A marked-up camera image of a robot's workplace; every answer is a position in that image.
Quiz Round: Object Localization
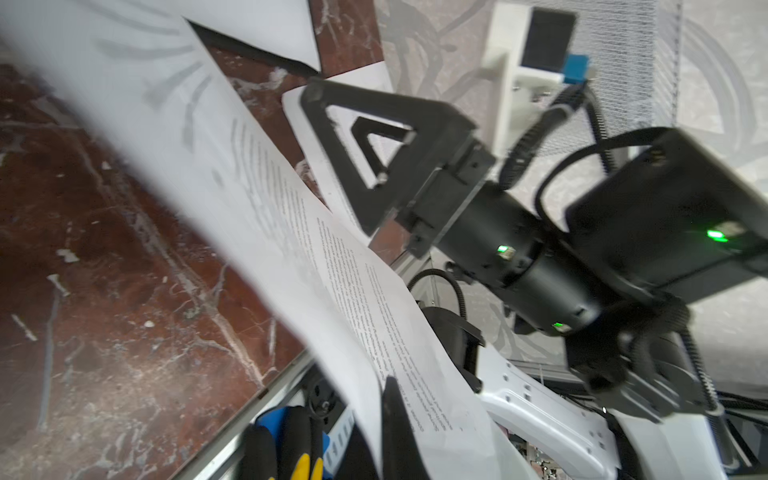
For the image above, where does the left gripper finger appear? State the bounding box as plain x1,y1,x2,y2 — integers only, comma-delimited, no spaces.
382,376,429,480

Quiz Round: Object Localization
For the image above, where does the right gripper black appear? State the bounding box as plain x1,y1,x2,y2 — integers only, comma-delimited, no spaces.
300,79,606,336

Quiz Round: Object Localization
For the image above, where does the blue folder black inside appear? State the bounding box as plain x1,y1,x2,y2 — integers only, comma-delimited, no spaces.
187,21,325,78

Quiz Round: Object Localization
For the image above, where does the white wire mesh basket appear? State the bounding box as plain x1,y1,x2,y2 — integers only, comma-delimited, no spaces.
531,0,683,135

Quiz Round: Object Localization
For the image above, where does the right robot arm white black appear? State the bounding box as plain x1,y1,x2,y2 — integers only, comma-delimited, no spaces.
300,79,767,473

